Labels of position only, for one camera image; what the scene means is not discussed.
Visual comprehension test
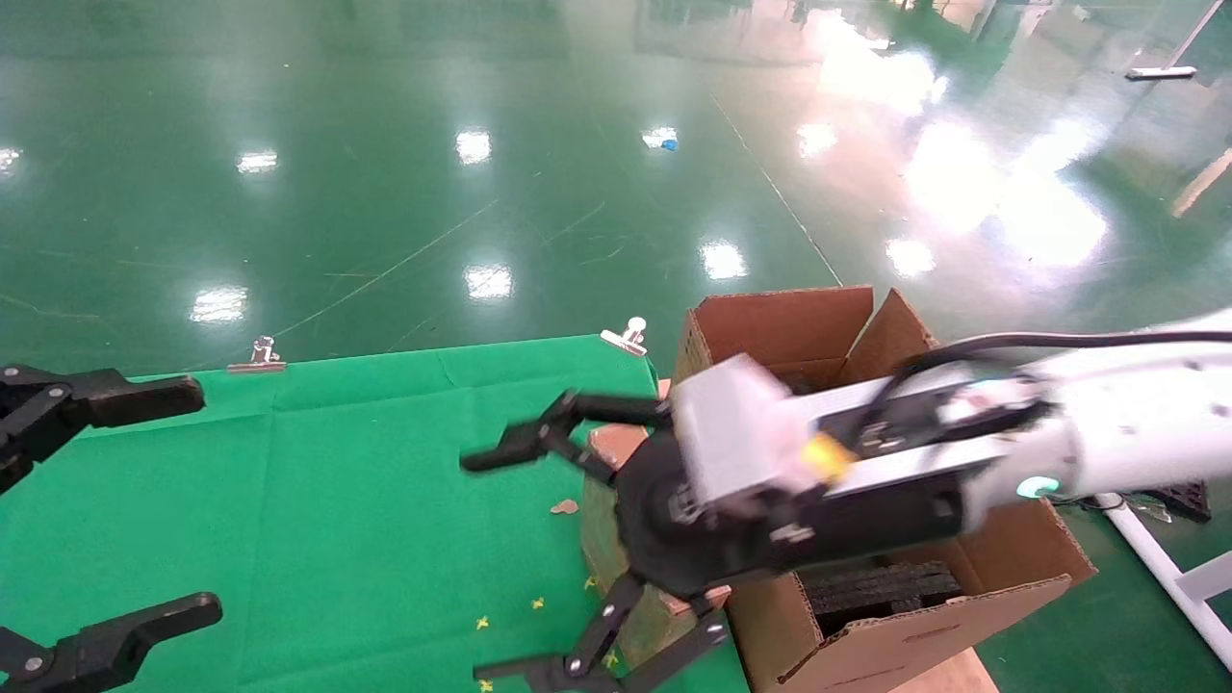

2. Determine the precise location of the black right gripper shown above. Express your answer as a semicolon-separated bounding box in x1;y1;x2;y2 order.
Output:
614;431;969;590

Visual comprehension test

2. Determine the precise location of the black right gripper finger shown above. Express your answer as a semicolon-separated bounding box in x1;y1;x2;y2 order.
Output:
460;390;675;484
472;573;732;693

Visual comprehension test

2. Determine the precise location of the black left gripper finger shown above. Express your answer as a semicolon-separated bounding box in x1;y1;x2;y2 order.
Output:
0;592;223;693
0;364;206;492

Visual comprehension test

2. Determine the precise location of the small taped cardboard box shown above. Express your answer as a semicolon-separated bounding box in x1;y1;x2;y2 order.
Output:
580;423;732;670

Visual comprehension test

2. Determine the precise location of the wooden board under carton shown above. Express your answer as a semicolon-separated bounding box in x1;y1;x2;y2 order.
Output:
890;647;1002;693

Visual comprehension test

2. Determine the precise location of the large open cardboard carton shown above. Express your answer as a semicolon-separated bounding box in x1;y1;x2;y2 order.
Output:
672;285;1098;693

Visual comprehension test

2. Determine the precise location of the black foam strip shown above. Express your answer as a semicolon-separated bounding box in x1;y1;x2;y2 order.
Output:
804;561;963;636

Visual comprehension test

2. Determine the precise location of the silver binder clip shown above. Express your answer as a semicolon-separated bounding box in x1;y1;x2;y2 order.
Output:
227;336;288;374
601;317;648;358

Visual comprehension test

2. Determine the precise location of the green table cloth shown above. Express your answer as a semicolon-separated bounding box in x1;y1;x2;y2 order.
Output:
0;334;752;693

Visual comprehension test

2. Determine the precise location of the black plastic grid tray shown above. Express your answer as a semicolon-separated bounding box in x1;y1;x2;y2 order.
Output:
1141;478;1212;526

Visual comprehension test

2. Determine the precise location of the grey metal camera bracket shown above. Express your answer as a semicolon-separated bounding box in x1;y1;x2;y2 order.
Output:
780;371;1050;501

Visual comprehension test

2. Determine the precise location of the yellow cable tag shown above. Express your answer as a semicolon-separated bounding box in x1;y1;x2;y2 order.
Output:
804;433;856;482

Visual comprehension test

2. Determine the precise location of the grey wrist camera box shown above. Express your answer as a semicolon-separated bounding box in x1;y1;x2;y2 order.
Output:
674;354;831;513

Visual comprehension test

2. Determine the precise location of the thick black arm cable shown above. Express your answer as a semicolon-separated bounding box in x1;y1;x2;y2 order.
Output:
900;330;1232;388

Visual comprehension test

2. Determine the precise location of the white pipe frame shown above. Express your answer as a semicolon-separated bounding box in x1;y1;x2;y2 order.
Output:
1097;493;1232;670

